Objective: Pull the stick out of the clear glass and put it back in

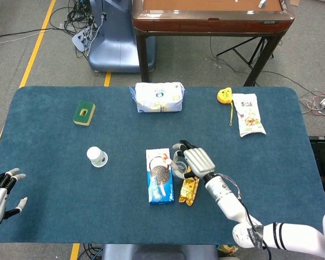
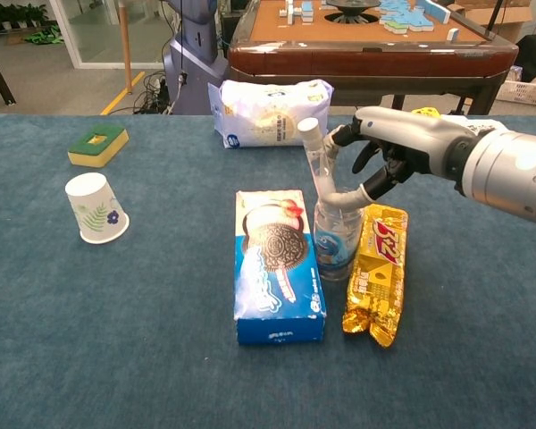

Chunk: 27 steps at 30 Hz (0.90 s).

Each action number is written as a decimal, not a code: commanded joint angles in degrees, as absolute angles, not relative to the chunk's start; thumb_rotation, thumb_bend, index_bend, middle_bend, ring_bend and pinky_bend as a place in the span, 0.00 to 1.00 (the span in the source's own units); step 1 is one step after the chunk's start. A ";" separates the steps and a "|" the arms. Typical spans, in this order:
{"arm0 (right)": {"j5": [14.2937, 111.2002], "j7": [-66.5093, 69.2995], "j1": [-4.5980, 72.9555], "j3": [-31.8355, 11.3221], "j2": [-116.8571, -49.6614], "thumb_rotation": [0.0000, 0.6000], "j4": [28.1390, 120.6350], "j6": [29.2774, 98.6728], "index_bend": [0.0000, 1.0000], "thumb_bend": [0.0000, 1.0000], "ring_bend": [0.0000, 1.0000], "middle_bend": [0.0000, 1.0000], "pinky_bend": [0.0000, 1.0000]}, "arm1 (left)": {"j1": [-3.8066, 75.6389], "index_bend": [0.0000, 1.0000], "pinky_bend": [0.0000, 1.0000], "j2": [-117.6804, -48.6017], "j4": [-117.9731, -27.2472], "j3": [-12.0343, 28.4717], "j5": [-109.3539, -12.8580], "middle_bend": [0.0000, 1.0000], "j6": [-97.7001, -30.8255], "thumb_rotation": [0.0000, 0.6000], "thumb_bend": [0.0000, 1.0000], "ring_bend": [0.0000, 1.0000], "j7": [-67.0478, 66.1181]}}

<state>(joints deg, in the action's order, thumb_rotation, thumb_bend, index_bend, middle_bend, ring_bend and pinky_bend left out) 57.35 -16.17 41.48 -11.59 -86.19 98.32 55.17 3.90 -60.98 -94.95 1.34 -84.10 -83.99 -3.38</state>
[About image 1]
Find white floral paper cup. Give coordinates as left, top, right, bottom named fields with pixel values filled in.
left=86, top=146, right=109, bottom=168

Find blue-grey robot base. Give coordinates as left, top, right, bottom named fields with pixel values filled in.
left=88, top=0, right=157, bottom=73

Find white power strip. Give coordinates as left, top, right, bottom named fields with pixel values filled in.
left=71, top=28, right=94, bottom=52

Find green yellow sponge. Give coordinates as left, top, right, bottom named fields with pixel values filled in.
left=73, top=101, right=96, bottom=126

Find blue felt table mat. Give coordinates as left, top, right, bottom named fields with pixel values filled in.
left=0, top=86, right=325, bottom=244

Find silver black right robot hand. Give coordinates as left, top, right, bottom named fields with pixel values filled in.
left=172, top=140, right=216, bottom=179

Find black tripod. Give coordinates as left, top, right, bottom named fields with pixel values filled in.
left=216, top=36, right=275, bottom=68

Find black floor cables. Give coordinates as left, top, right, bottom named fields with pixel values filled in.
left=50, top=0, right=98, bottom=59

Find white rice bag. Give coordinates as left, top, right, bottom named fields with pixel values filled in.
left=128, top=82, right=185, bottom=114

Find grey own robot base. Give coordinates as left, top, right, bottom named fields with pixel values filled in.
left=101, top=243, right=220, bottom=260

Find brown mahjong table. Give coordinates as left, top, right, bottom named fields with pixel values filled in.
left=132, top=0, right=295, bottom=87

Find yellow toy with cord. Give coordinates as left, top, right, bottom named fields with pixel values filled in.
left=216, top=87, right=235, bottom=127

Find clear test tube white cap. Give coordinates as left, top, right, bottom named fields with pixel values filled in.
left=164, top=157, right=185, bottom=177

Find gold yellow snack wrapper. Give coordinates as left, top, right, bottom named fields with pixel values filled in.
left=178, top=166, right=200, bottom=207

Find blue Oreo cookie box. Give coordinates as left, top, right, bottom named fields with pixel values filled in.
left=145, top=147, right=176, bottom=205

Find white nut snack bag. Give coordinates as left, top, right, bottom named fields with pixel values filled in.
left=232, top=93, right=267, bottom=138

